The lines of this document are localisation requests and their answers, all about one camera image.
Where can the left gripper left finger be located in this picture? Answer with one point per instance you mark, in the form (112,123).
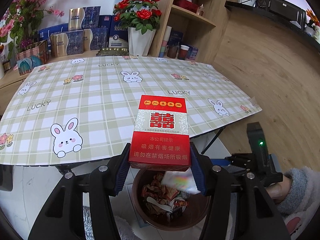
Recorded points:
(61,216)

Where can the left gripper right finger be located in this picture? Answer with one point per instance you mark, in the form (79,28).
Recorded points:
(239,207)

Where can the red patterned snack wrapper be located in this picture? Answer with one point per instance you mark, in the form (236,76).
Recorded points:
(163,195)

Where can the red cigarette box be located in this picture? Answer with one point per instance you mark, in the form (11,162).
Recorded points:
(160,138)

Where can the fluffy sleeve right forearm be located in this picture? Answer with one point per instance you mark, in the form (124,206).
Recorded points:
(299,208)

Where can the brown round trash bin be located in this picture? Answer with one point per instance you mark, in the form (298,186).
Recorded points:
(164,207)

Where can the right hand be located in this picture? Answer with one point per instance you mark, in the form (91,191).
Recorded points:
(279,191)

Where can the white rainbow card packet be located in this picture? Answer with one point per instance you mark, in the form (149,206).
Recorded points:
(182,181)

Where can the checked bunny tablecloth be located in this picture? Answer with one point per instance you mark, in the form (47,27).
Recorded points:
(85,109)

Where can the red cup white lid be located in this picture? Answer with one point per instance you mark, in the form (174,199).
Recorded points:
(183,52)

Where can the stacked coloured paper cups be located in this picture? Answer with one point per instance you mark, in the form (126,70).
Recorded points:
(165,41)

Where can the wooden shelf unit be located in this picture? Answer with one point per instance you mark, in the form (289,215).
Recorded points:
(204,32)

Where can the red basket on shelf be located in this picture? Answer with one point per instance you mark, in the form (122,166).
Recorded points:
(191,5)

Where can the blue gold gift box lower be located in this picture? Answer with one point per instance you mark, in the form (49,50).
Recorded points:
(67,43)

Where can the blue gold gift box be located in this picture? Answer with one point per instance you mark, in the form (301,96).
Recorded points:
(83,18)
(67,43)

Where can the white flower vase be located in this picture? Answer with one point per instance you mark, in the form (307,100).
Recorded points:
(139,44)

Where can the pink blossom plant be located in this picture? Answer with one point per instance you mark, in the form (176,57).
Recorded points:
(22,20)

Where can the red rose bouquet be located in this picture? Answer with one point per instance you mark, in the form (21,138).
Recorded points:
(142,15)

